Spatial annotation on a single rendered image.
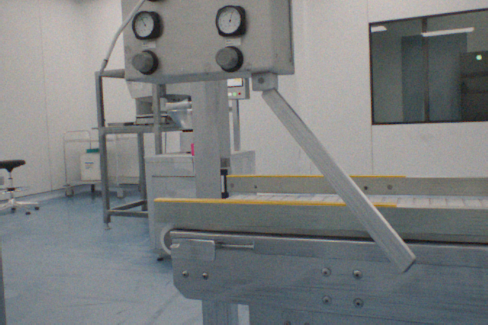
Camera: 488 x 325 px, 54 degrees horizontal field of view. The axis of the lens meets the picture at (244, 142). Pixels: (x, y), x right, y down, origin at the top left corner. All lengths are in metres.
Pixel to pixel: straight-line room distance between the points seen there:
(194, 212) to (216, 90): 0.35
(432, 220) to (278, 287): 0.22
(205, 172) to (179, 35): 0.41
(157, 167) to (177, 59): 2.81
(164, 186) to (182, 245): 2.72
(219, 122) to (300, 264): 0.42
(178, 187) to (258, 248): 2.71
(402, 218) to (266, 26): 0.29
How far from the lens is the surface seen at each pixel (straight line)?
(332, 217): 0.63
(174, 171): 3.36
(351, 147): 5.75
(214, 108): 0.98
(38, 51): 7.29
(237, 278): 0.70
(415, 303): 0.65
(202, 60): 0.64
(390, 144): 5.66
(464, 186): 0.89
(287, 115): 0.62
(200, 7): 0.65
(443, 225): 0.62
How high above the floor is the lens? 1.01
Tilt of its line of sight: 3 degrees down
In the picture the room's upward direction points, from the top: 3 degrees counter-clockwise
